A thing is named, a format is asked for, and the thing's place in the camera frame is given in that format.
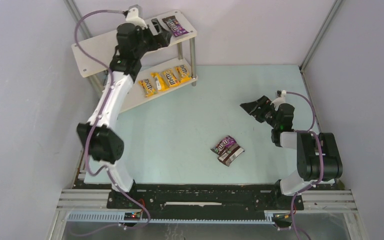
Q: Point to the yellow M&M bag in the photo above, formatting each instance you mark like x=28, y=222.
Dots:
x=183, y=73
x=148, y=88
x=170, y=78

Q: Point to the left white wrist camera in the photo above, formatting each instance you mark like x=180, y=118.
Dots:
x=134, y=16

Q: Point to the purple M&M bag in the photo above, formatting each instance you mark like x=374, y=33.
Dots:
x=223, y=145
x=174, y=26

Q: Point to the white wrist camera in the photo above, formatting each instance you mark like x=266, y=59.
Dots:
x=280, y=98
x=134, y=16

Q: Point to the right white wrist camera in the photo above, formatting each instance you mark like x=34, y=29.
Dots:
x=280, y=98

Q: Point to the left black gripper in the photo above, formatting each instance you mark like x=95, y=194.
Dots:
x=154, y=34

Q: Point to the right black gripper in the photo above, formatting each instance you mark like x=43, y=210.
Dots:
x=263, y=110

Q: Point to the yellow candy bag barcode up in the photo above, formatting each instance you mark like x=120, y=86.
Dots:
x=159, y=81

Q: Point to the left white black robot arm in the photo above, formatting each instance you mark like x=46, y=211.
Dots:
x=97, y=136

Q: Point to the brown M&M bag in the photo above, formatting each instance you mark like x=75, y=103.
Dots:
x=230, y=154

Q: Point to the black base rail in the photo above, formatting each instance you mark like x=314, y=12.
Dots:
x=208, y=202

